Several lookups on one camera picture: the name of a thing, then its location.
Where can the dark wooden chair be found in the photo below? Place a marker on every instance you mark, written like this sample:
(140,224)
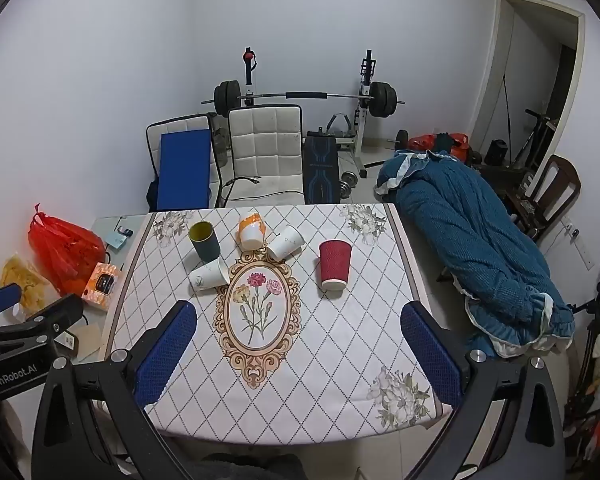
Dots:
(555,185)

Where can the white quilted chair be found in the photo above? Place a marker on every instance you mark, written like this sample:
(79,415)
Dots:
(265,145)

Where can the yellow plastic bag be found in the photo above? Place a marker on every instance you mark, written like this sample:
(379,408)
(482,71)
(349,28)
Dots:
(22,277)

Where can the blue quilted blanket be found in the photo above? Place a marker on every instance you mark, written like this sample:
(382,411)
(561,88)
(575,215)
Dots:
(460,230)

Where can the red ribbed paper cup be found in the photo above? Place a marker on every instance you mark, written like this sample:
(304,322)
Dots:
(335,265)

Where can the plain white paper cup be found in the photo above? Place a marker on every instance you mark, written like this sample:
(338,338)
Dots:
(285,244)

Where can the orange patterned box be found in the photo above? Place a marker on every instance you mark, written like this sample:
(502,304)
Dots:
(101,282)

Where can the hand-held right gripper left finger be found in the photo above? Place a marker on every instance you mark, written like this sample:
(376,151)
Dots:
(164,355)

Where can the white door frame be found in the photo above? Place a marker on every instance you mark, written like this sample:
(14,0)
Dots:
(486,85)

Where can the red plastic bag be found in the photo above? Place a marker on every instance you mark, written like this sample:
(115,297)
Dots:
(62,250)

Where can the small grey dumbbell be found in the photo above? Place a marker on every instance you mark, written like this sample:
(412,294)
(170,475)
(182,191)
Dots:
(350,182)

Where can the small dark gadget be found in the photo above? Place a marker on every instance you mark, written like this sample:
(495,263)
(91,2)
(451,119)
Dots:
(125,231)

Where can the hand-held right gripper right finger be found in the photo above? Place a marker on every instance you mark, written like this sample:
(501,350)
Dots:
(431,355)

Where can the floral diamond-pattern tablecloth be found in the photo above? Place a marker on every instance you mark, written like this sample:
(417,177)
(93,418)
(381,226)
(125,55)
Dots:
(330,345)

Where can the white chair with black frame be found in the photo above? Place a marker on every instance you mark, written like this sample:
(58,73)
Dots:
(152,132)

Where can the blue mat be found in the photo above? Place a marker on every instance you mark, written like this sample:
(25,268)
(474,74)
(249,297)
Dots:
(185,170)

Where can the white wall socket strip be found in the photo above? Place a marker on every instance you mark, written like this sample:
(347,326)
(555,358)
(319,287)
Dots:
(577,242)

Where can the white barbell rack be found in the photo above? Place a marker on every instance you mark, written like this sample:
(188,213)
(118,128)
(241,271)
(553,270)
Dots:
(362,125)

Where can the orange and white cup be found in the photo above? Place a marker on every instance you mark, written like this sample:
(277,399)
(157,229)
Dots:
(251,232)

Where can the black box speaker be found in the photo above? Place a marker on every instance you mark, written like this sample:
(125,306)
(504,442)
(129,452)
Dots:
(496,152)

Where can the barbell with black plates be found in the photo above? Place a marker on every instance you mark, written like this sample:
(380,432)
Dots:
(305,95)

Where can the white cup with green print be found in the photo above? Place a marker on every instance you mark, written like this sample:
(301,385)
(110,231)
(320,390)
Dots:
(207,276)

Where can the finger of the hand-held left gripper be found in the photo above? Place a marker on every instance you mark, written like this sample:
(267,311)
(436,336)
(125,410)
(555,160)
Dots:
(0,297)
(55,312)

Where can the light blue card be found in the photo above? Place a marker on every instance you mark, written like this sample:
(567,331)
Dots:
(115,241)

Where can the dark green cup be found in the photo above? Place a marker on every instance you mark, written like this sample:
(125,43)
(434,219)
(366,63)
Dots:
(205,244)

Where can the black weight bench pad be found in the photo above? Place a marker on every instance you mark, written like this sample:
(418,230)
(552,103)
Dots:
(320,170)

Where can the black scooter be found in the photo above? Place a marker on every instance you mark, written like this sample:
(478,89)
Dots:
(532,135)

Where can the brown paper piece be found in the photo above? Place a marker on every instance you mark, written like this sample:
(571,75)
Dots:
(87,342)

